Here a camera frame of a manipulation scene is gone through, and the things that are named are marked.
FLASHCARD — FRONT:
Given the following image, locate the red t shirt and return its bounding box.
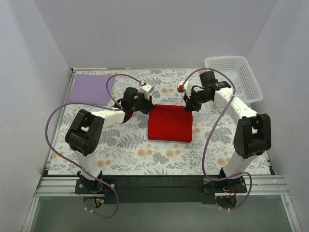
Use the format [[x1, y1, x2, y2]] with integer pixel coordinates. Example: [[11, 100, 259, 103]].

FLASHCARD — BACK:
[[148, 104, 193, 143]]

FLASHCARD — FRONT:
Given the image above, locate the white plastic basket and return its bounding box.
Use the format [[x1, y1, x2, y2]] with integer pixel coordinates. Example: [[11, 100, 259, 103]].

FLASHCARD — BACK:
[[205, 56, 263, 105]]

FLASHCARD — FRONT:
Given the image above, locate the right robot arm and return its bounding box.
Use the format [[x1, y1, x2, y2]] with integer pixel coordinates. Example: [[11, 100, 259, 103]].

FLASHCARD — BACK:
[[177, 68, 271, 192]]

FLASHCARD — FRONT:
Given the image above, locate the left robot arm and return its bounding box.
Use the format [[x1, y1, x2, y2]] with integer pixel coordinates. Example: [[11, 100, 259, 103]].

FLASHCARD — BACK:
[[65, 84, 155, 193]]

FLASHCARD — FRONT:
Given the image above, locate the floral table cloth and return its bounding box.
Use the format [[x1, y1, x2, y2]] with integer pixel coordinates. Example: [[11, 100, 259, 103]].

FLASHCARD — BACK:
[[48, 69, 271, 175]]

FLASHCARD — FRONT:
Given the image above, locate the folded purple t shirt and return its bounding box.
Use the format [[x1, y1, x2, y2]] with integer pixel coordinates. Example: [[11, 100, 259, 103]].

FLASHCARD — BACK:
[[68, 74, 111, 106]]

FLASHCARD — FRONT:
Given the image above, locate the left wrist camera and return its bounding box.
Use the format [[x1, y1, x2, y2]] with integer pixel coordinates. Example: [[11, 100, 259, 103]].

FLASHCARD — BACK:
[[139, 81, 154, 100]]

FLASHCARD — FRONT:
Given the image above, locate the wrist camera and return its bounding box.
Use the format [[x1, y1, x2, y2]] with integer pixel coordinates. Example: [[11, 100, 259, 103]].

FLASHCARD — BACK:
[[139, 81, 154, 100], [177, 80, 192, 97]]

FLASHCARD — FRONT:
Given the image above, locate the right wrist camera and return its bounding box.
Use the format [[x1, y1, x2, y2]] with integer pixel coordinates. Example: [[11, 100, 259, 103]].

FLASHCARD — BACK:
[[177, 80, 192, 97]]

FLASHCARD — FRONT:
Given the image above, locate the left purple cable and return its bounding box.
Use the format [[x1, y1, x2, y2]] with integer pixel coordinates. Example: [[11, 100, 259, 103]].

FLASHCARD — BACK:
[[45, 73, 120, 218]]

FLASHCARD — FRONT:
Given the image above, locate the purple cable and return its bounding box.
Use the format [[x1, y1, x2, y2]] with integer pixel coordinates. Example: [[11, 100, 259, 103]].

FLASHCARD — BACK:
[[45, 73, 120, 218], [182, 68, 253, 211]]

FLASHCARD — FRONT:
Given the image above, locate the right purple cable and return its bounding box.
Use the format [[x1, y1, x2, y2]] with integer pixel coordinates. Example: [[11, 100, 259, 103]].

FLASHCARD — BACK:
[[182, 68, 253, 211]]

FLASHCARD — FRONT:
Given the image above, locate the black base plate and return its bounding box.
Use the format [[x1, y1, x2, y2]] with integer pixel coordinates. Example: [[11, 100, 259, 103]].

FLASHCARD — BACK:
[[74, 175, 247, 205]]

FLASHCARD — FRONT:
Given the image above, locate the aluminium frame rail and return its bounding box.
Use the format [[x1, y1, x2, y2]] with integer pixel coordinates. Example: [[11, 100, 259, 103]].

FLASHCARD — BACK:
[[35, 175, 290, 196]]

